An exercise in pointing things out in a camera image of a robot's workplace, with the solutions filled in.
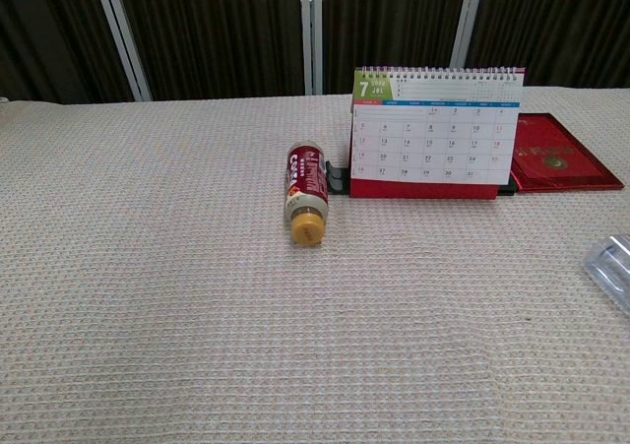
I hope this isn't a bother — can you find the red base desk calendar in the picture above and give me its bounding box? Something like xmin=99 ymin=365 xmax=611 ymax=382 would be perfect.
xmin=349 ymin=66 xmax=528 ymax=201

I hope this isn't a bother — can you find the red label coffee bottle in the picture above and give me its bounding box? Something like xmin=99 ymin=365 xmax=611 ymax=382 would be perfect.
xmin=283 ymin=141 xmax=330 ymax=248

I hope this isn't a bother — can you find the beige woven tablecloth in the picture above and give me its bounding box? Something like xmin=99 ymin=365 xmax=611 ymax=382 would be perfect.
xmin=0 ymin=87 xmax=630 ymax=444

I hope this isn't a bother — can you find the red booklet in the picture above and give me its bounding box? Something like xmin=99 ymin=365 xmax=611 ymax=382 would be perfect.
xmin=509 ymin=112 xmax=626 ymax=193

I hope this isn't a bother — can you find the clear plastic bottle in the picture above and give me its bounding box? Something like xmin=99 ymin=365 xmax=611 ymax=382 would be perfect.
xmin=583 ymin=233 xmax=630 ymax=317

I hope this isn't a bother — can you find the black folding screen white frame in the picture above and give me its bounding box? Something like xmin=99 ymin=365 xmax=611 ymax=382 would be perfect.
xmin=0 ymin=0 xmax=630 ymax=104

